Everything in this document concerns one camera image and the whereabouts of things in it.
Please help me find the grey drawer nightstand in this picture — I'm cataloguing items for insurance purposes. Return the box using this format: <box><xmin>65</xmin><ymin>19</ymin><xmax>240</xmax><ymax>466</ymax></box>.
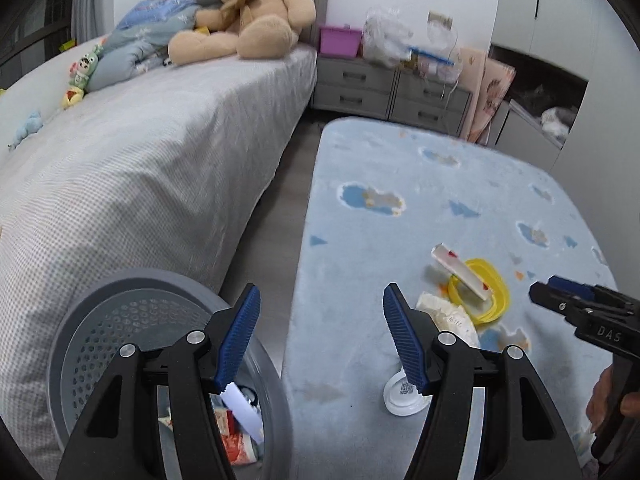
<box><xmin>311</xmin><ymin>55</ymin><xmax>471</xmax><ymax>138</ymax></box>

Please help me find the large tan teddy bear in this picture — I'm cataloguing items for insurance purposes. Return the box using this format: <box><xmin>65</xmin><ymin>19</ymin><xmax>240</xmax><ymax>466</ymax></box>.
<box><xmin>168</xmin><ymin>0</ymin><xmax>316</xmax><ymax>66</ymax></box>

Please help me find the bed with grey checked sheet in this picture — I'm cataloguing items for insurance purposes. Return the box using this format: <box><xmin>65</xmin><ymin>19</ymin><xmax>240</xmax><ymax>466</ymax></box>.
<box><xmin>1</xmin><ymin>44</ymin><xmax>317</xmax><ymax>479</ymax></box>

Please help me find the small blue plush toy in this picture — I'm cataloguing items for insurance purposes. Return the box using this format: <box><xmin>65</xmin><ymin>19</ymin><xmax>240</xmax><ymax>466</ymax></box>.
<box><xmin>8</xmin><ymin>112</ymin><xmax>43</xmax><ymax>151</ymax></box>

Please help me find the blue folded quilt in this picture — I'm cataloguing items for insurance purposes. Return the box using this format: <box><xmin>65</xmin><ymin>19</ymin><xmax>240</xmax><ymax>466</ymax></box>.
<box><xmin>86</xmin><ymin>0</ymin><xmax>201</xmax><ymax>92</ymax></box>

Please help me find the blue patterned fleece table cloth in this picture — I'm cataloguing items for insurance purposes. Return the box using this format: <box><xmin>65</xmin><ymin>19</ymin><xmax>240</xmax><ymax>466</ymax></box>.
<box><xmin>283</xmin><ymin>118</ymin><xmax>615</xmax><ymax>479</ymax></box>

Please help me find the grey perforated trash basket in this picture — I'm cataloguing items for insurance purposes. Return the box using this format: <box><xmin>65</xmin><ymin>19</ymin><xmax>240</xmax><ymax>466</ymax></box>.
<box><xmin>48</xmin><ymin>269</ymin><xmax>292</xmax><ymax>479</ymax></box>

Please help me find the orange snack wrapper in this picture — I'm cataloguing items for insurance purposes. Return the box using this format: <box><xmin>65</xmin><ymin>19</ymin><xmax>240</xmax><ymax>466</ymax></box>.
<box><xmin>431</xmin><ymin>244</ymin><xmax>492</xmax><ymax>301</ymax></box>

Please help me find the person's right hand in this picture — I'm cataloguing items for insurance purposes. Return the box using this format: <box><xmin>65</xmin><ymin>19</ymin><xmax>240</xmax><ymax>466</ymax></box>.
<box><xmin>586</xmin><ymin>365</ymin><xmax>640</xmax><ymax>434</ymax></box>

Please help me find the clear plastic bag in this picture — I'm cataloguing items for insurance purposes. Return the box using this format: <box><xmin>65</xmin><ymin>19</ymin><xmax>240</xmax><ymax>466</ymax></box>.
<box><xmin>416</xmin><ymin>11</ymin><xmax>462</xmax><ymax>84</ymax></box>
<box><xmin>362</xmin><ymin>6</ymin><xmax>413</xmax><ymax>68</ymax></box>

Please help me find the purple storage box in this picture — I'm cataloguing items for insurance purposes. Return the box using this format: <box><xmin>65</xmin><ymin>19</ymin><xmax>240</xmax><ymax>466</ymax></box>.
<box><xmin>319</xmin><ymin>25</ymin><xmax>362</xmax><ymax>58</ymax></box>

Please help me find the red white paper cup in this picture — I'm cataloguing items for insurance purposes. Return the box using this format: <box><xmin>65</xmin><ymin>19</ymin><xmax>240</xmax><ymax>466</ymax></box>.
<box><xmin>214</xmin><ymin>408</ymin><xmax>258</xmax><ymax>466</ymax></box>

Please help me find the pink cartoon board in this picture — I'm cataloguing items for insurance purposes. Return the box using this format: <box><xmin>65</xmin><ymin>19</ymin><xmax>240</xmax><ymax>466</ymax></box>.
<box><xmin>459</xmin><ymin>48</ymin><xmax>516</xmax><ymax>143</ymax></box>

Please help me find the white round lid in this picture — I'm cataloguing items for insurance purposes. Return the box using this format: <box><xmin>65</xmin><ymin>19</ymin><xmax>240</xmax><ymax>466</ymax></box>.
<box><xmin>383</xmin><ymin>368</ymin><xmax>432</xmax><ymax>417</ymax></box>

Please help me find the white green milk carton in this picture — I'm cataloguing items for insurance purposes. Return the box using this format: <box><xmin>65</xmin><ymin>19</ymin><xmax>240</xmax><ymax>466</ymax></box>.
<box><xmin>220</xmin><ymin>382</ymin><xmax>265</xmax><ymax>444</ymax></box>

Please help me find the small green doll toy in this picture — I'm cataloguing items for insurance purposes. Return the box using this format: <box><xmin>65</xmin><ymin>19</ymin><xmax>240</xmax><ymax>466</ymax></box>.
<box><xmin>62</xmin><ymin>44</ymin><xmax>103</xmax><ymax>110</ymax></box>

